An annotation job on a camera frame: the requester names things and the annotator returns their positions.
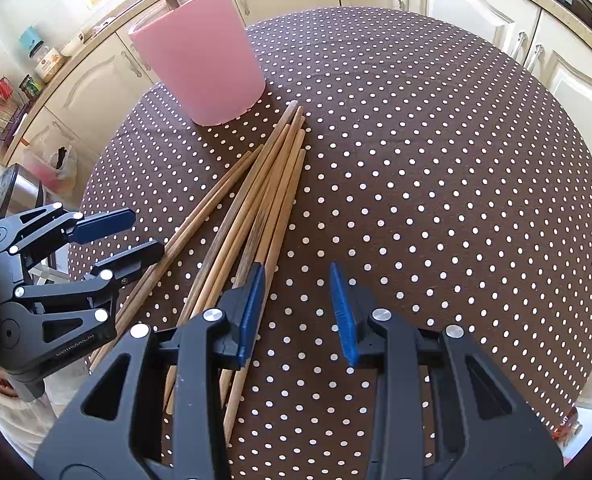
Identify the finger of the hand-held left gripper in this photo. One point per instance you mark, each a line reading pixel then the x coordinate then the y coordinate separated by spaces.
pixel 135 257
pixel 103 225

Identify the pink cup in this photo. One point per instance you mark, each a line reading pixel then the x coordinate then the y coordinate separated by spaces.
pixel 200 60

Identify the light blue bottle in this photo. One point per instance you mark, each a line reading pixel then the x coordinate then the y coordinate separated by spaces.
pixel 30 40

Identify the brown polka dot tablecloth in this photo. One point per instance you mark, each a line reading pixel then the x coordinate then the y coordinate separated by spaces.
pixel 426 160

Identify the silver metal appliance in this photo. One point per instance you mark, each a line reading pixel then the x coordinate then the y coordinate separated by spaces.
pixel 23 190

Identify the glass jar yellow label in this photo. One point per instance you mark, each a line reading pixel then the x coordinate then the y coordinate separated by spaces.
pixel 48 64

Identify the small white bowl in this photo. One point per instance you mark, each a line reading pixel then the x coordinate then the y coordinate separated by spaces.
pixel 73 42

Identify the bunch of wooden chopsticks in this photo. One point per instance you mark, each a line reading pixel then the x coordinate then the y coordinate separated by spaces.
pixel 271 185

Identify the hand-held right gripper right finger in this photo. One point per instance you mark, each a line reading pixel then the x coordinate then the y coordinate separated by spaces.
pixel 343 310

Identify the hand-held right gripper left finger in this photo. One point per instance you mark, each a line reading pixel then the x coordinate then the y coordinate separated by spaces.
pixel 250 310

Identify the clear plastic bag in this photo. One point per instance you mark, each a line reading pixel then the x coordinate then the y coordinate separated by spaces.
pixel 50 170

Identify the small dark jar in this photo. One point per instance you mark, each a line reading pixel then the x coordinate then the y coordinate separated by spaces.
pixel 31 85

